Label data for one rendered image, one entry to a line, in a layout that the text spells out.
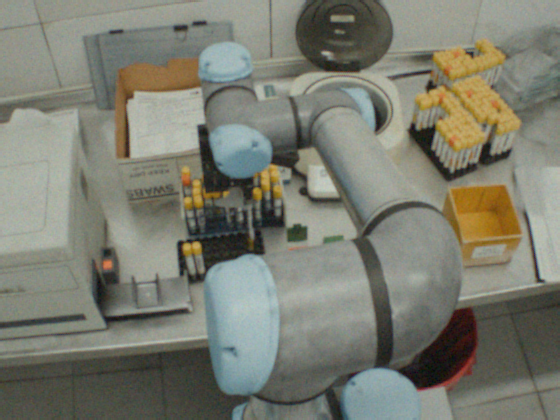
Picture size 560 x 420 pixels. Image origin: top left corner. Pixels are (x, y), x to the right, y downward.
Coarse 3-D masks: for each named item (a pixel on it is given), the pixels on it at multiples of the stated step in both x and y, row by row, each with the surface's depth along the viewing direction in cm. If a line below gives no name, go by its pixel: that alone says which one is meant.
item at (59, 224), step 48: (0, 144) 115; (48, 144) 115; (0, 192) 109; (48, 192) 109; (96, 192) 135; (0, 240) 103; (48, 240) 103; (96, 240) 129; (0, 288) 110; (48, 288) 112; (96, 288) 120; (0, 336) 124
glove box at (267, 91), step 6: (270, 84) 155; (258, 90) 154; (264, 90) 154; (270, 90) 154; (258, 96) 153; (264, 96) 153; (270, 96) 153; (282, 168) 143; (282, 174) 144; (288, 174) 145; (282, 180) 146; (288, 180) 146
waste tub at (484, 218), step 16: (448, 192) 134; (464, 192) 135; (480, 192) 136; (496, 192) 136; (448, 208) 135; (464, 208) 140; (480, 208) 140; (496, 208) 140; (512, 208) 131; (464, 224) 140; (480, 224) 140; (496, 224) 140; (512, 224) 132; (464, 240) 126; (480, 240) 126; (496, 240) 127; (512, 240) 128; (464, 256) 131; (480, 256) 131; (496, 256) 132; (512, 256) 133
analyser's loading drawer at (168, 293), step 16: (112, 288) 128; (128, 288) 128; (144, 288) 128; (160, 288) 128; (176, 288) 128; (112, 304) 126; (128, 304) 126; (144, 304) 126; (160, 304) 125; (176, 304) 126
